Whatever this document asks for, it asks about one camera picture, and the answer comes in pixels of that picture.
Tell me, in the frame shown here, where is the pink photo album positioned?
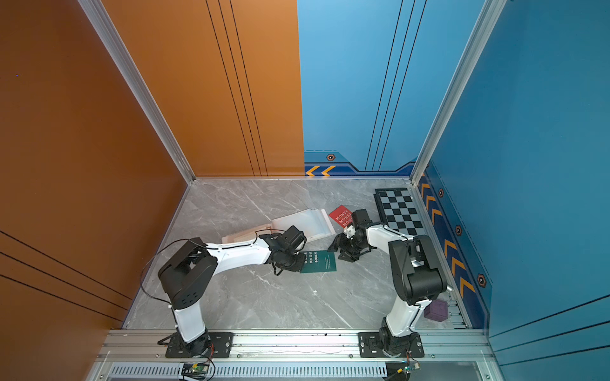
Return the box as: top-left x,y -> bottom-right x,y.
222,210 -> 335,244

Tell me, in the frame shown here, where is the aluminium front rail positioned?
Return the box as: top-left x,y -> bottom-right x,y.
95,330 -> 495,363

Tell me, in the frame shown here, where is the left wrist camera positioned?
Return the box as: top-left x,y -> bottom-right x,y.
277,225 -> 307,252

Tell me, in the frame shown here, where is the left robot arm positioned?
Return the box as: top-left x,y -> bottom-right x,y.
158,227 -> 307,358

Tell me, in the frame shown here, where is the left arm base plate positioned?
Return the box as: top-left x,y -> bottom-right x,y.
157,333 -> 234,360

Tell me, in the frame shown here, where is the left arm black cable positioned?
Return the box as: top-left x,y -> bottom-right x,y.
139,228 -> 287,306

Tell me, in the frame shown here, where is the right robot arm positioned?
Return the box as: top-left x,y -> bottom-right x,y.
328,224 -> 448,358

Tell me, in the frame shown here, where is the red money card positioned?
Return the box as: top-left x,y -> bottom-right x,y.
328,205 -> 353,229

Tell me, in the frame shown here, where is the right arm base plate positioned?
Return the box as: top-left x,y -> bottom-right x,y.
358,331 -> 425,359

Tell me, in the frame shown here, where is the left green circuit board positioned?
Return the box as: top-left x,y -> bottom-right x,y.
180,363 -> 211,380

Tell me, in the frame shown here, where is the right green circuit board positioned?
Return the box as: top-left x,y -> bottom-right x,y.
396,361 -> 421,379

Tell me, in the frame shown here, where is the green circuit board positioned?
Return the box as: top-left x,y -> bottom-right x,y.
396,361 -> 421,379
180,363 -> 211,380

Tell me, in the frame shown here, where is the green card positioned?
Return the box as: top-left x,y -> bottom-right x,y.
300,251 -> 337,274

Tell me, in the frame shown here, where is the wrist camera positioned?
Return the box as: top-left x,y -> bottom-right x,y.
277,225 -> 307,252
343,209 -> 373,239

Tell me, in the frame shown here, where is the purple cube box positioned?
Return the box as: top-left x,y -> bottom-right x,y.
424,299 -> 449,322

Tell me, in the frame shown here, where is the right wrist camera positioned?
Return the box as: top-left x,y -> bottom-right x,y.
343,209 -> 373,239

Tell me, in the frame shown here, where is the black white chessboard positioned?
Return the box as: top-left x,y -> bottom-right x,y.
373,188 -> 427,236

